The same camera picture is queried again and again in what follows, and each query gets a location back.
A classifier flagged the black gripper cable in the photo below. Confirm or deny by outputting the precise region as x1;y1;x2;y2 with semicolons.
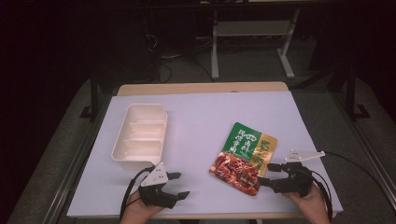
309;169;334;220
119;166;156;220

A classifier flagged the black floor cable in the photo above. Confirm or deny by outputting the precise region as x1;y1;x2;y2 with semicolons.
155;50;217;84

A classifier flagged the white divided plastic container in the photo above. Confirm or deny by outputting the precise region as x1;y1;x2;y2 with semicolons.
110;103;169;172

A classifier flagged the green and red snack packet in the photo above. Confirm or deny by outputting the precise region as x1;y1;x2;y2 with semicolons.
208;121;278;197

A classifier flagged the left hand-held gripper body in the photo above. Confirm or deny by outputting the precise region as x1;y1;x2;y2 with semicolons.
137;161;179;210

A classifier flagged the person's right hand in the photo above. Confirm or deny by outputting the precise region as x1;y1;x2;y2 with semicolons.
283;185;332;224

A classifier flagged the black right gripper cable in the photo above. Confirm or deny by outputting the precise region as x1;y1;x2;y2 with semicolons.
309;169;334;220

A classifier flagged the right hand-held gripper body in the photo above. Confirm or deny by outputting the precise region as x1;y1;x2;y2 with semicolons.
276;149;327;198

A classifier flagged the black metal stand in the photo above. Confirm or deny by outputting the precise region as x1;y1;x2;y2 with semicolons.
78;73;101;123
344;59;372;123

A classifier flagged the thin black cable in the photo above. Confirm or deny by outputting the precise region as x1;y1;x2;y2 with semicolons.
323;150;396;203

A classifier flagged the wooden table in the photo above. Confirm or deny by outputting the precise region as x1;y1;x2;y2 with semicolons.
116;81;290;97

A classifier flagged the person's left hand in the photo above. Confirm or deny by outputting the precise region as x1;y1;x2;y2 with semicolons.
119;189;164;224

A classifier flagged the white table mat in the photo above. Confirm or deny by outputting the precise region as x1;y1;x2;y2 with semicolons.
66;91;344;219

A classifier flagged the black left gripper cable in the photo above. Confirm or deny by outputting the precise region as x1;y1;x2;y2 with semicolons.
119;166;156;220

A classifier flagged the white metal table frame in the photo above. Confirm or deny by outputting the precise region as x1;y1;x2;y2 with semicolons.
210;7;302;81

